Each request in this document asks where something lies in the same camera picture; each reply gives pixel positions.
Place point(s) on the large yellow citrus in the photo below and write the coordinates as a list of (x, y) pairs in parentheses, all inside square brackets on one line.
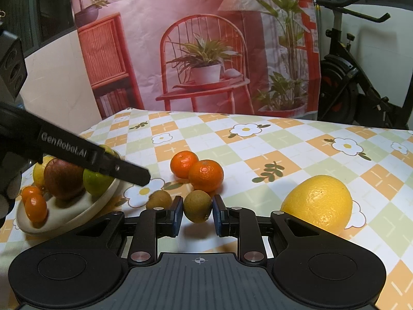
[(316, 200)]

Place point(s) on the yellow lemon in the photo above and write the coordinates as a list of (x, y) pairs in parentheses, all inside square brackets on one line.
[(38, 171)]

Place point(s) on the beige round plate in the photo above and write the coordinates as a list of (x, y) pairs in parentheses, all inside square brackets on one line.
[(74, 211)]

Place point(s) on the checkered flower tablecloth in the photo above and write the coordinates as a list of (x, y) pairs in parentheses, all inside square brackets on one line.
[(290, 142)]

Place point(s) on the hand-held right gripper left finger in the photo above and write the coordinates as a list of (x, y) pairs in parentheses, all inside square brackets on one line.
[(177, 216)]

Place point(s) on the brown kiwi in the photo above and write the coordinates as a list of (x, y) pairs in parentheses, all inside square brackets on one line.
[(158, 199), (197, 205)]

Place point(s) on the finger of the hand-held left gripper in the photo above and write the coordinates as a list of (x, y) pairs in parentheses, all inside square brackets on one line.
[(129, 171)]

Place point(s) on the black exercise bike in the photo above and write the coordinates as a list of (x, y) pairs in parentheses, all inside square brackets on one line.
[(338, 97)]

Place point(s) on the dark sliding window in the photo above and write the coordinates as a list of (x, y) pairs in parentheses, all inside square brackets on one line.
[(48, 6)]

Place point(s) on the pink printed backdrop cloth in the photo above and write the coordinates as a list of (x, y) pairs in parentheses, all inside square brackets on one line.
[(193, 6)]

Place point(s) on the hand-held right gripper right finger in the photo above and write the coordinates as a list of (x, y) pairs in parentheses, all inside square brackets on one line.
[(217, 216)]

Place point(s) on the red apple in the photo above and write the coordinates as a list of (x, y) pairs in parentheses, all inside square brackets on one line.
[(63, 179)]

